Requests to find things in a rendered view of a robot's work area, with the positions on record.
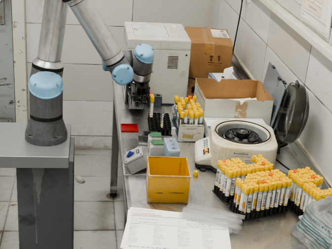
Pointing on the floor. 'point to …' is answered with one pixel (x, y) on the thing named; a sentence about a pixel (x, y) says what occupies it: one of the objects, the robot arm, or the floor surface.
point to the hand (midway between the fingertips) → (137, 103)
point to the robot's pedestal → (46, 206)
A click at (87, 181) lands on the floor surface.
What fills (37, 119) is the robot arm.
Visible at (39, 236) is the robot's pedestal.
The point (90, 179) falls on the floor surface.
